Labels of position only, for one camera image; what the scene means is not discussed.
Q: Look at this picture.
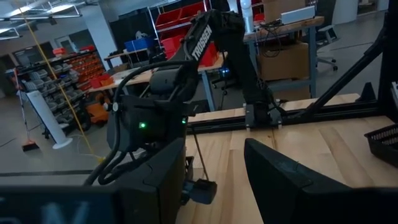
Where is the red storage bin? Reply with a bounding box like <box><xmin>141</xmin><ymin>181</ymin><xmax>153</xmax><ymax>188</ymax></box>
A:
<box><xmin>179</xmin><ymin>1</ymin><xmax>206</xmax><ymax>20</ymax></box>
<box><xmin>154</xmin><ymin>7</ymin><xmax>183</xmax><ymax>28</ymax></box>
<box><xmin>198</xmin><ymin>42</ymin><xmax>220</xmax><ymax>68</ymax></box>
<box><xmin>160</xmin><ymin>34</ymin><xmax>187</xmax><ymax>60</ymax></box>

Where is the white office chair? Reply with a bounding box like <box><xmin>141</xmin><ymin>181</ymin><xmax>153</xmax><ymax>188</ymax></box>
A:
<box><xmin>315</xmin><ymin>24</ymin><xmax>340</xmax><ymax>72</ymax></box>

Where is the yellow hanging rope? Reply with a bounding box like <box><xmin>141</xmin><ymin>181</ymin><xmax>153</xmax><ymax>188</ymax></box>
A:
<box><xmin>14</xmin><ymin>0</ymin><xmax>106</xmax><ymax>163</ymax></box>

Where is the orange machine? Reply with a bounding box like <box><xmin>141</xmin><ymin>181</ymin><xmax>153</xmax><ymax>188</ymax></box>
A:
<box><xmin>86</xmin><ymin>93</ymin><xmax>110</xmax><ymax>126</ymax></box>

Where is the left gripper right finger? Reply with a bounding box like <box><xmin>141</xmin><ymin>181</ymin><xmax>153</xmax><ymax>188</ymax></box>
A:
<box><xmin>244</xmin><ymin>138</ymin><xmax>398</xmax><ymax>224</ymax></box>

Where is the grey white device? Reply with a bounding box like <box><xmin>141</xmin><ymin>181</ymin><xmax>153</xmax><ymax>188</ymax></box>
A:
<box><xmin>280</xmin><ymin>5</ymin><xmax>317</xmax><ymax>26</ymax></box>

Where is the black plastic slotted basket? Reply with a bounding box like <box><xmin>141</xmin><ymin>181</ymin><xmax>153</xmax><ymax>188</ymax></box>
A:
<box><xmin>363</xmin><ymin>123</ymin><xmax>398</xmax><ymax>168</ymax></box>

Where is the black corner bracket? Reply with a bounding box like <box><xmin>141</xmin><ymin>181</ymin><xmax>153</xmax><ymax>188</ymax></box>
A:
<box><xmin>355</xmin><ymin>82</ymin><xmax>377</xmax><ymax>103</ymax></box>

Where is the thin brown rod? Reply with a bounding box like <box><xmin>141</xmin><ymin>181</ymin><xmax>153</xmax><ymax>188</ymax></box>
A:
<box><xmin>193</xmin><ymin>133</ymin><xmax>210</xmax><ymax>182</ymax></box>

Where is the small wooden table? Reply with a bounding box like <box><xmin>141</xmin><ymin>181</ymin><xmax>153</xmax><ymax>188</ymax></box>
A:
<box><xmin>103</xmin><ymin>47</ymin><xmax>150</xmax><ymax>70</ymax></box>

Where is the blue storage bin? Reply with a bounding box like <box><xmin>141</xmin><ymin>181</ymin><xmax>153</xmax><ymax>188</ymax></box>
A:
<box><xmin>124</xmin><ymin>37</ymin><xmax>155</xmax><ymax>53</ymax></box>

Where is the black table edge rail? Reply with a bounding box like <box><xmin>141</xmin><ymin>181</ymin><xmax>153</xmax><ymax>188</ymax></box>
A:
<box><xmin>185</xmin><ymin>98</ymin><xmax>388</xmax><ymax>135</ymax></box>

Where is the black rig post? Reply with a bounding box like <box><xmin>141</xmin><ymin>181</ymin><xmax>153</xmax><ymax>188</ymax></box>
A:
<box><xmin>376</xmin><ymin>0</ymin><xmax>398</xmax><ymax>124</ymax></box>

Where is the white tower fan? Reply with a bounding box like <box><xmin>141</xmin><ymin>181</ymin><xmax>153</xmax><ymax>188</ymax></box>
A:
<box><xmin>25</xmin><ymin>90</ymin><xmax>74</xmax><ymax>150</ymax></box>

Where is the parts bin shelving rack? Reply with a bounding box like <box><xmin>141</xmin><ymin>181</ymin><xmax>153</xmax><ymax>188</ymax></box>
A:
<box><xmin>17</xmin><ymin>49</ymin><xmax>107</xmax><ymax>133</ymax></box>

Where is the red crate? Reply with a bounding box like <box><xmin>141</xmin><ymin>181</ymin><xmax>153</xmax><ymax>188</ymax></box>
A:
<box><xmin>89</xmin><ymin>73</ymin><xmax>115</xmax><ymax>90</ymax></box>

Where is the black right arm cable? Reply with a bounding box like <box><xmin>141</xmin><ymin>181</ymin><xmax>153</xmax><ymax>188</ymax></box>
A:
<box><xmin>82</xmin><ymin>59</ymin><xmax>191</xmax><ymax>187</ymax></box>

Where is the large cardboard box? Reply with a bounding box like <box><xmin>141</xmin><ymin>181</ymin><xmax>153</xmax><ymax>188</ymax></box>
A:
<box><xmin>257</xmin><ymin>41</ymin><xmax>311</xmax><ymax>82</ymax></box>

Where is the small black dustpan tool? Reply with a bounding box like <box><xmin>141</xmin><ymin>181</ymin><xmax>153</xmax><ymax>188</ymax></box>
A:
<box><xmin>182</xmin><ymin>178</ymin><xmax>218</xmax><ymax>205</ymax></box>

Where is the red broom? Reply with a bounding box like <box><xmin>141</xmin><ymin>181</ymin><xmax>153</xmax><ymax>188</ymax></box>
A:
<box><xmin>12</xmin><ymin>68</ymin><xmax>40</xmax><ymax>152</ymax></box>

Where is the white cylinder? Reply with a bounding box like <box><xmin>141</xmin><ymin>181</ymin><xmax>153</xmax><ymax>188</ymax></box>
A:
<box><xmin>239</xmin><ymin>0</ymin><xmax>255</xmax><ymax>34</ymax></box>

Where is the workbench with blue legs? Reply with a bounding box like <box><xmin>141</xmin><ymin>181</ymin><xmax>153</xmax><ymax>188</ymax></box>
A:
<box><xmin>242</xmin><ymin>15</ymin><xmax>326</xmax><ymax>100</ymax></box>

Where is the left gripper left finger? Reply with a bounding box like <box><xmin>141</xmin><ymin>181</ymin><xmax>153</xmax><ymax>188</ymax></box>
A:
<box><xmin>0</xmin><ymin>138</ymin><xmax>188</xmax><ymax>224</ymax></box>

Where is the black cable bundle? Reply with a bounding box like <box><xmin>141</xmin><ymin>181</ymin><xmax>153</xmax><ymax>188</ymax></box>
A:
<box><xmin>260</xmin><ymin>21</ymin><xmax>284</xmax><ymax>59</ymax></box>

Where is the flat cardboard box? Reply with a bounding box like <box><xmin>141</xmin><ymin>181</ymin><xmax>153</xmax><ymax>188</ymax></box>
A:
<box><xmin>272</xmin><ymin>86</ymin><xmax>312</xmax><ymax>102</ymax></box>

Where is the black diagonal rig brace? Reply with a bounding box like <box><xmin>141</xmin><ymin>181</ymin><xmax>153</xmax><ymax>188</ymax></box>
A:
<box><xmin>306</xmin><ymin>29</ymin><xmax>388</xmax><ymax>115</ymax></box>

